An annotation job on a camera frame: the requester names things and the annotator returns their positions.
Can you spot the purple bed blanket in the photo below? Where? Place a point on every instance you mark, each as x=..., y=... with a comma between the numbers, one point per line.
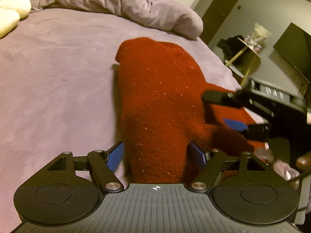
x=58, y=97

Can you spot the person's right hand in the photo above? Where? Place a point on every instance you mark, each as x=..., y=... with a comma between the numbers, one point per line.
x=304, y=162

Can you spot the cream flower plush pillow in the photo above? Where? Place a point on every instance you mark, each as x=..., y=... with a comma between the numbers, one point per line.
x=12, y=11

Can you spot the white paper bouquet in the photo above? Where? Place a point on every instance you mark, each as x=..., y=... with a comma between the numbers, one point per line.
x=255, y=40

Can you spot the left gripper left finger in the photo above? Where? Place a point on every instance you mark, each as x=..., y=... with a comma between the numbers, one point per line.
x=114, y=156

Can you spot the crumpled purple duvet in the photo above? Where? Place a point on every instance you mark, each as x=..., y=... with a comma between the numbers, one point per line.
x=167, y=15

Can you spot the yellow side table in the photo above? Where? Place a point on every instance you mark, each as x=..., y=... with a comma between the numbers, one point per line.
x=243, y=64

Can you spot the red knitted sweater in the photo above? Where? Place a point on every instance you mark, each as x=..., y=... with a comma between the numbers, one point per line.
x=161, y=87

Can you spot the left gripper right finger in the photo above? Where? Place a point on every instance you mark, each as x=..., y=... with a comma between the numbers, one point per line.
x=199, y=157

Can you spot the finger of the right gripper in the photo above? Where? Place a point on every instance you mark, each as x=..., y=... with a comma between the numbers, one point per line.
x=227, y=99
x=236, y=125

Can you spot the black cloth on table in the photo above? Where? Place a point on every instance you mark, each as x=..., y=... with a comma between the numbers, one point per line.
x=231, y=46

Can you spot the black wall television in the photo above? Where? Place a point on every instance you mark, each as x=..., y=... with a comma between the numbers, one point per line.
x=294, y=47

